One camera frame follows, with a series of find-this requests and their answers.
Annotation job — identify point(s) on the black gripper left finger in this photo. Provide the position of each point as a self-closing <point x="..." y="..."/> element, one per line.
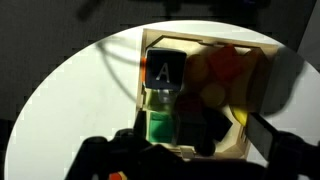
<point x="140" y="125"/>

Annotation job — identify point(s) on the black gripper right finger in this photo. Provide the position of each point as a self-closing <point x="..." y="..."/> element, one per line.
<point x="261" y="136"/>

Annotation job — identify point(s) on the wooden tray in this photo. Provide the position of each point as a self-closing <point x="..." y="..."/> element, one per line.
<point x="166" y="40"/>

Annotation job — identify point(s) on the green toy block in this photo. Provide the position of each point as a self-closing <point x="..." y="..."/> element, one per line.
<point x="161" y="128"/>

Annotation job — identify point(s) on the blue toy block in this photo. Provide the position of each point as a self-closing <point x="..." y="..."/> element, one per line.
<point x="220" y="125"/>

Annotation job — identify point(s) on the dark grey cube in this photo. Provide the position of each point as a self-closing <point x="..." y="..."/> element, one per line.
<point x="191" y="130"/>

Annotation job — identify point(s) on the yellow toy banana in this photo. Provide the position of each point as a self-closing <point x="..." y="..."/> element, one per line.
<point x="248" y="83"/>

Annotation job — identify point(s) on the dark red toy apple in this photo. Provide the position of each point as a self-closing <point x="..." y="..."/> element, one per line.
<point x="206" y="148"/>

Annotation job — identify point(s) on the black letter A cube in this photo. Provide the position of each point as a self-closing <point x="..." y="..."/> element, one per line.
<point x="165" y="70"/>

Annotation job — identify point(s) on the yellow toy ball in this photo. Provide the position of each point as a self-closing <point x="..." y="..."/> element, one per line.
<point x="213" y="95"/>

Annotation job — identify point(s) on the yellow orange toy fruit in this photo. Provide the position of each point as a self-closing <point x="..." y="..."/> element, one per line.
<point x="196" y="68"/>

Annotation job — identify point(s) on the red orange toy block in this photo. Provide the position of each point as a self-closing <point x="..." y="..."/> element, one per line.
<point x="226" y="63"/>

